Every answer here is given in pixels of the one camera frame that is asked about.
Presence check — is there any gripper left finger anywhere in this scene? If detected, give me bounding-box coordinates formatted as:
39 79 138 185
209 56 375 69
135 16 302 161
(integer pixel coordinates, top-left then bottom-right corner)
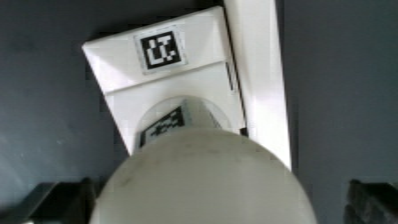
3 178 96 224

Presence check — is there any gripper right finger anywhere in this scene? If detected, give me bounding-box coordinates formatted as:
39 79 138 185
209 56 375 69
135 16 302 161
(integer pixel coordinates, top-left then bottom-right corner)
343 180 398 224

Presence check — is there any white lamp base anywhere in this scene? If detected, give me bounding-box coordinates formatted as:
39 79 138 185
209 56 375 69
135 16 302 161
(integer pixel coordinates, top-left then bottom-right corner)
81 6 245 152

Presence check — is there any white U-shaped fence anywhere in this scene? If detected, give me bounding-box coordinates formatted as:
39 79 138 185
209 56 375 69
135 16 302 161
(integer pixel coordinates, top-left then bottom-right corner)
224 0 291 167

